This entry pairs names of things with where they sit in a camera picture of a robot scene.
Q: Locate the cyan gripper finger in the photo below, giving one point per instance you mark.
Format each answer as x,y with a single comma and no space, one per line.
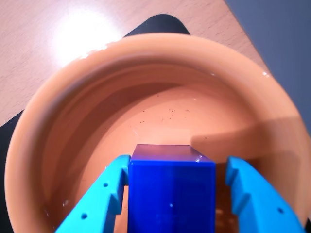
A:
262,206
97,201

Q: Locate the blue cube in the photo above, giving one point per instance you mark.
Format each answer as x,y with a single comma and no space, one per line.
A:
170,194

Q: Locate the orange bowl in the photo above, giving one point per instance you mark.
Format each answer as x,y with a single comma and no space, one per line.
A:
158,114

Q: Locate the grey mat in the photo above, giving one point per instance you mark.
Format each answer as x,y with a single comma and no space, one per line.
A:
279,36

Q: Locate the black mat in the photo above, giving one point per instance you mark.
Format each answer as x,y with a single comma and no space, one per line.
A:
158,24

